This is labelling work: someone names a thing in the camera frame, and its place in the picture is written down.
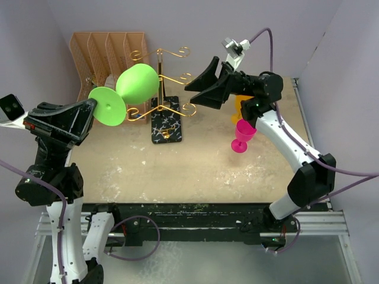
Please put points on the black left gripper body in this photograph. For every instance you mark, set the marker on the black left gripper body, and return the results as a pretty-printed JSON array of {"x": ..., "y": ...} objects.
[{"x": 34, "y": 127}]

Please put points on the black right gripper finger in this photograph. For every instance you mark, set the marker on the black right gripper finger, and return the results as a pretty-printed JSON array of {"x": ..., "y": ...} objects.
[
  {"x": 206, "y": 79},
  {"x": 212, "y": 97}
]

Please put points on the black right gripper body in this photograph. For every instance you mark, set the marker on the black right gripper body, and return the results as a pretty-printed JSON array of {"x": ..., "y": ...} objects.
[{"x": 241, "y": 84}]

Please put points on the yellow plastic wine glass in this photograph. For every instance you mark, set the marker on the yellow plastic wine glass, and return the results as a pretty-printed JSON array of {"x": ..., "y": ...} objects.
[{"x": 238, "y": 115}]

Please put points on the pink plastic wine glass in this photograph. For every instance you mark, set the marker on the pink plastic wine glass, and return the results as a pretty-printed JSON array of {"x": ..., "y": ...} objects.
[{"x": 244, "y": 132}]

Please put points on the green plastic wine glass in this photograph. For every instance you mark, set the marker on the green plastic wine glass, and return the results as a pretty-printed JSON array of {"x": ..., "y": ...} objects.
[{"x": 134, "y": 86}]

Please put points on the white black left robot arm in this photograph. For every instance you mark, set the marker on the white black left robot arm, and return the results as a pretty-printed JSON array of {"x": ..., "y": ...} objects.
[{"x": 50, "y": 182}]

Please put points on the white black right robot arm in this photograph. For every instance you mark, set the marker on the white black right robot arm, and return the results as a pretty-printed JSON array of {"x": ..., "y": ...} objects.
[{"x": 313, "y": 176}]

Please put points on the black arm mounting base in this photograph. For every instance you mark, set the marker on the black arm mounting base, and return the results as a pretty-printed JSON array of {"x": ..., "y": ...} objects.
[{"x": 248, "y": 223}]

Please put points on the peach plastic file organizer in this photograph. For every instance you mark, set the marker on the peach plastic file organizer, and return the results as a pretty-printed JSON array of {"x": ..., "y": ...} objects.
[{"x": 101, "y": 57}]

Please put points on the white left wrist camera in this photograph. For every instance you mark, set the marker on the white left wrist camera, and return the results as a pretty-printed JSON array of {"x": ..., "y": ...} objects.
[{"x": 12, "y": 112}]

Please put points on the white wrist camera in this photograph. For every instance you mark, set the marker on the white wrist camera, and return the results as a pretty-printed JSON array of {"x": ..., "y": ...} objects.
[
  {"x": 12, "y": 112},
  {"x": 235, "y": 51}
]

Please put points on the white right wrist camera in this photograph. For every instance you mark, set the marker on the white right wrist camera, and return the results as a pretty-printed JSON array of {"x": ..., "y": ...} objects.
[{"x": 235, "y": 51}]

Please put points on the gold wire wine glass rack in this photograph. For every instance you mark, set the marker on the gold wire wine glass rack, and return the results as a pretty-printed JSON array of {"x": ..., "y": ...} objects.
[{"x": 165, "y": 112}]

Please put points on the aluminium frame rail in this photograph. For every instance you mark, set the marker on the aluminium frame rail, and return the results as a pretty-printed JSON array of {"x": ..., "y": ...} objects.
[{"x": 314, "y": 220}]

